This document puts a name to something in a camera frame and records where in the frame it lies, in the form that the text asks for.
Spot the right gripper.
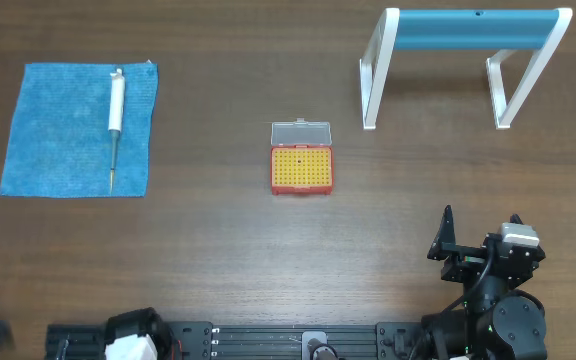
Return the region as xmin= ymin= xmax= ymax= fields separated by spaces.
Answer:
xmin=426 ymin=204 xmax=547 ymax=289

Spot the white pipette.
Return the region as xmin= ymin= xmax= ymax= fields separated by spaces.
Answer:
xmin=107 ymin=67 xmax=127 ymax=195

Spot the red and yellow tip box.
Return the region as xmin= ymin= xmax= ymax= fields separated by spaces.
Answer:
xmin=269 ymin=118 xmax=335 ymax=197

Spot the white and blue stand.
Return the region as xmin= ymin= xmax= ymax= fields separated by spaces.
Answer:
xmin=359 ymin=6 xmax=574 ymax=131

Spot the blue cloth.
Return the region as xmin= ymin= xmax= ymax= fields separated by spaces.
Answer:
xmin=0 ymin=60 xmax=160 ymax=199

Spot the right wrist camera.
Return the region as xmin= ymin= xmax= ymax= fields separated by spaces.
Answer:
xmin=496 ymin=221 xmax=541 ymax=248

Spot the black cable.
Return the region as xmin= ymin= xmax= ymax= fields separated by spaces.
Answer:
xmin=437 ymin=247 xmax=497 ymax=321

